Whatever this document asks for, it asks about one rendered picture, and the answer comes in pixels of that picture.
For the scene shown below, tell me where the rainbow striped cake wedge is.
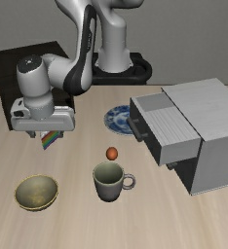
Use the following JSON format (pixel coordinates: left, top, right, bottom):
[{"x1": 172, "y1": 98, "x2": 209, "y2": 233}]
[{"x1": 40, "y1": 130, "x2": 62, "y2": 151}]

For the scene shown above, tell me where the grey cabinet drawer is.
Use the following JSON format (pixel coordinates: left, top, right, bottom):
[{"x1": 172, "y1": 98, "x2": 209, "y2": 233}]
[{"x1": 127, "y1": 91, "x2": 204, "y2": 167}]

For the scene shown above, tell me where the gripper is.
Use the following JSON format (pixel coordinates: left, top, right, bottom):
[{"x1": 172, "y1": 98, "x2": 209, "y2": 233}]
[{"x1": 10, "y1": 98, "x2": 76, "y2": 140}]

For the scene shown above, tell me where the small orange ball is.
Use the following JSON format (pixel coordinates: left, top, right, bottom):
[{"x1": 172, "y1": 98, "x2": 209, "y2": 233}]
[{"x1": 105, "y1": 146, "x2": 119, "y2": 161}]

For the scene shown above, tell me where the grey cabinet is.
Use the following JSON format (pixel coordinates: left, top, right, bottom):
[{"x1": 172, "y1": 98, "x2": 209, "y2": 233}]
[{"x1": 161, "y1": 77, "x2": 228, "y2": 196}]

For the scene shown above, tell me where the olive bowl with yellow rim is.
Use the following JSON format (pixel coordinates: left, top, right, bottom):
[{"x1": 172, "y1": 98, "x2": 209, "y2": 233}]
[{"x1": 14, "y1": 174, "x2": 59, "y2": 212}]

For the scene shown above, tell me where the grey-green mug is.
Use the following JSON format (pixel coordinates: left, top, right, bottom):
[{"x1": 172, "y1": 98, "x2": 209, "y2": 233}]
[{"x1": 92, "y1": 160, "x2": 137, "y2": 203}]

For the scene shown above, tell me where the blue and white plate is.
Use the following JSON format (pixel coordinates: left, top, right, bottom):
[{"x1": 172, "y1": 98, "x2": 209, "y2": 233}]
[{"x1": 103, "y1": 104, "x2": 137, "y2": 136}]

